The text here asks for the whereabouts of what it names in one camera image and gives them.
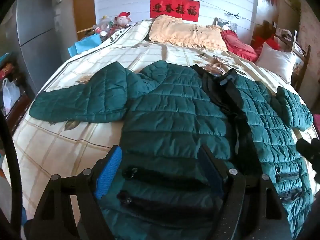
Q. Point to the dark green puffer jacket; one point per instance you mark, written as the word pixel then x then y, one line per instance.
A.
pixel 175 110

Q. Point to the bed with floral plaid sheet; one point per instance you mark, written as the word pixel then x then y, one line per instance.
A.
pixel 75 140

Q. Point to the light blue bag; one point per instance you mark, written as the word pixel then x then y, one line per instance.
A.
pixel 85 43

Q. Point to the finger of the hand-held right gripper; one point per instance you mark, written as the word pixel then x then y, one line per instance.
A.
pixel 308 151

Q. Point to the framed photo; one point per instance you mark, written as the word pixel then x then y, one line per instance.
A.
pixel 226 23

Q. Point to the white pillow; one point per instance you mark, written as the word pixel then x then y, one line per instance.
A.
pixel 275 60

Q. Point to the white plastic bag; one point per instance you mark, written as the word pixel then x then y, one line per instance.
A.
pixel 10 95

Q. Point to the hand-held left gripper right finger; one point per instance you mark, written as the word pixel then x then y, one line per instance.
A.
pixel 211 171

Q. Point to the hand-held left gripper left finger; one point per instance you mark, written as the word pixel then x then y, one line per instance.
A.
pixel 110 172

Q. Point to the plush toy with red hat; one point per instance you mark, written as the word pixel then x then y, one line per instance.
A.
pixel 122 20

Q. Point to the wooden chair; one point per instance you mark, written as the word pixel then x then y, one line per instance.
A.
pixel 303 55

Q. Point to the magenta cloth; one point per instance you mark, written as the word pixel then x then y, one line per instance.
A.
pixel 317 125

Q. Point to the red clothes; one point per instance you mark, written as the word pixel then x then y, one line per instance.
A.
pixel 270 42

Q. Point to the beige frilled pillow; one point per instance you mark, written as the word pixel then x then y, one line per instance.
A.
pixel 185 33

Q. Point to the pile of small toys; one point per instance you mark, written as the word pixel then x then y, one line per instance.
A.
pixel 103 26

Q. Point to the red wall banner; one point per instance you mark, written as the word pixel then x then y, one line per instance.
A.
pixel 155 16

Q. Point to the red frilled pillow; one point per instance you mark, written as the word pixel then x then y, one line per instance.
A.
pixel 237 45

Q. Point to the grey refrigerator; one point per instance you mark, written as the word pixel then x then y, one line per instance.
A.
pixel 37 30

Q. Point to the wooden door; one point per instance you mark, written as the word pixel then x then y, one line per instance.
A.
pixel 85 7

